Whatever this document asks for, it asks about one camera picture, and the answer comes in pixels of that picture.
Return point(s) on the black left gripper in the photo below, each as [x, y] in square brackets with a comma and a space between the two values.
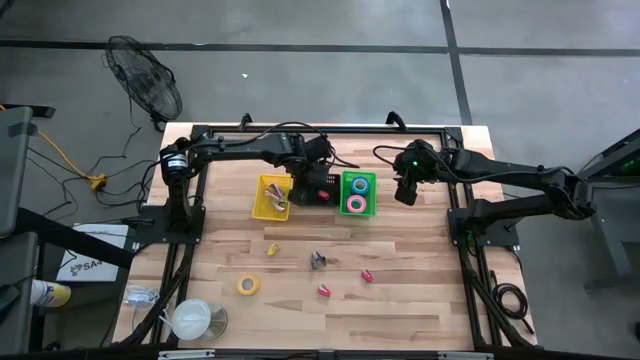
[307, 182]

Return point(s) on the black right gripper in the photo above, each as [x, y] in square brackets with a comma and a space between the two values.
[406, 195]

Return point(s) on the white staple remover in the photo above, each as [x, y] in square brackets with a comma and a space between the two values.
[281, 205]

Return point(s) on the light blue tape roll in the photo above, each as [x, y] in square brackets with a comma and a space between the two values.
[352, 186]

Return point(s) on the pink tape roll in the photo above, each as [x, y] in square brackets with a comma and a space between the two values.
[348, 203]

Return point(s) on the yellow mini stapler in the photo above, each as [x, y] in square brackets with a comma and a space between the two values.
[272, 249]

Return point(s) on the yellow tape roll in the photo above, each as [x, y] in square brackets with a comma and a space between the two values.
[240, 284]

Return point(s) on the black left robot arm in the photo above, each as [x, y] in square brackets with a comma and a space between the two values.
[240, 147]

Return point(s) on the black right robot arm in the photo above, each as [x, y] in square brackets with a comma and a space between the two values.
[500, 167]

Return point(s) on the black plastic basket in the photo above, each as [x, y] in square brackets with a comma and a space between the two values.
[335, 192]

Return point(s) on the green plastic basket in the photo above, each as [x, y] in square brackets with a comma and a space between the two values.
[344, 197]

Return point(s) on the yellow plastic basket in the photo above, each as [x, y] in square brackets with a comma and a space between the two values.
[260, 210]

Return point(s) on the black floor fan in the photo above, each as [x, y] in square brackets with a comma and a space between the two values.
[150, 90]

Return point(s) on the dark metal side table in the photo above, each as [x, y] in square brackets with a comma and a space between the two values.
[615, 225]

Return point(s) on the white printed sheet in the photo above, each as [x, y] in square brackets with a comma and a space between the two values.
[95, 265]

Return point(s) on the black diagonal stand beam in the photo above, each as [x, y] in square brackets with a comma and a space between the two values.
[75, 245]

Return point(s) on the yellow white spray can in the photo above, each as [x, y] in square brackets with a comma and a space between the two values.
[52, 295]

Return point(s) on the gray desk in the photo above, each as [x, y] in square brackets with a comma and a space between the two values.
[15, 175]

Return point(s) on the black aluminium table frame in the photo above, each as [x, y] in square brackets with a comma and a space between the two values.
[400, 131]

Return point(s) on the silver metal bracket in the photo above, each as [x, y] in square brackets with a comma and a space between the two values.
[187, 354]
[465, 356]

